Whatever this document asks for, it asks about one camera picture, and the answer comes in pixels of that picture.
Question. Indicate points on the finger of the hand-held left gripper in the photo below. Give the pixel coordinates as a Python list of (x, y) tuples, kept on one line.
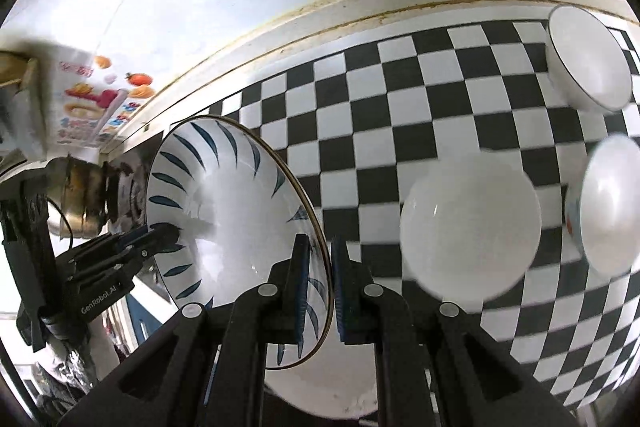
[(115, 271), (155, 242)]

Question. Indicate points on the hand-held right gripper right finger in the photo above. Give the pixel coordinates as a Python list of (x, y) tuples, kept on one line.
[(340, 297)]

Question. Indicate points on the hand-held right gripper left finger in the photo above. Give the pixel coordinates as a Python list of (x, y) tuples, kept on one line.
[(300, 292)]

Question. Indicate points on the large bowl with blue leaves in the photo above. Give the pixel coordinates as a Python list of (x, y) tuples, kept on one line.
[(225, 207)]

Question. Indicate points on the plain white bowl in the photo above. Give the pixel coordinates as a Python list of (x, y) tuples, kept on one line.
[(470, 227)]

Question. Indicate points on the bowl with red blue pattern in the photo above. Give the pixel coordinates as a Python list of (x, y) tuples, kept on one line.
[(612, 207)]

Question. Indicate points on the white bowl with dark rim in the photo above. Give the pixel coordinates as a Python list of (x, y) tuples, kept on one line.
[(590, 57)]

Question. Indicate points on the blue cabinet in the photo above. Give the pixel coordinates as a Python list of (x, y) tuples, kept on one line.
[(142, 317)]

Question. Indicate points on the gas stove burner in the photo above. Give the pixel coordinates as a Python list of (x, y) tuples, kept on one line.
[(127, 192)]

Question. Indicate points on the stainless steel pot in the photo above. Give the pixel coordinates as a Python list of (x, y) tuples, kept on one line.
[(77, 197)]

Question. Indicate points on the black and white checkered mat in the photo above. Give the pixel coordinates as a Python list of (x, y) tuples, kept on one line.
[(400, 107)]

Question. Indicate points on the colourful fruit wall sticker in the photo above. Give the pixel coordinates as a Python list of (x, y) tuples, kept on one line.
[(95, 102)]

